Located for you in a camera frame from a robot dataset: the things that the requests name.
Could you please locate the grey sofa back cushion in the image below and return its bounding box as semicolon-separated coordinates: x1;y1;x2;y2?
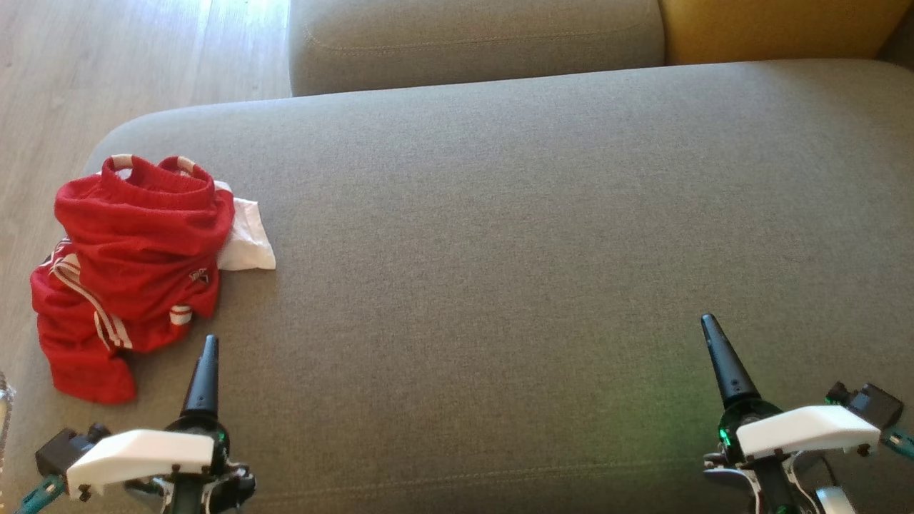
288;0;666;97

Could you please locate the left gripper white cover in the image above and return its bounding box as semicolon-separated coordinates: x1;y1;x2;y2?
66;334;256;514

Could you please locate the red and white jersey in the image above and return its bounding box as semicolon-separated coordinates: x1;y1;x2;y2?
30;178;277;405

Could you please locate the yellow sofa cushion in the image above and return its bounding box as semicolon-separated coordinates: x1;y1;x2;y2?
658;0;914;66

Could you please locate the grey-brown sofa armrest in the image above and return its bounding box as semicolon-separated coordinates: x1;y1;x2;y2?
877;7;914;69

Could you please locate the teal camera cable plug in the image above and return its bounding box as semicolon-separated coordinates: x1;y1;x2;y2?
13;475;66;514
880;426;914;461

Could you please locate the white woven laundry basket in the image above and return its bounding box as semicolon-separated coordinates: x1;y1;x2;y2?
0;371;15;458

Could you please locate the grey fabric sofa seat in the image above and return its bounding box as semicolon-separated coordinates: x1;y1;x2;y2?
0;59;914;514

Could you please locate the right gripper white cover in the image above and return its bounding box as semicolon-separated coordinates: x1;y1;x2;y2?
700;313;881;461

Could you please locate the teal left camera cable plug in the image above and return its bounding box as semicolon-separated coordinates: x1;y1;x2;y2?
13;475;66;514

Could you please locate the teal right camera cable plug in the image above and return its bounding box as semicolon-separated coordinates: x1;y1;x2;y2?
880;426;914;461

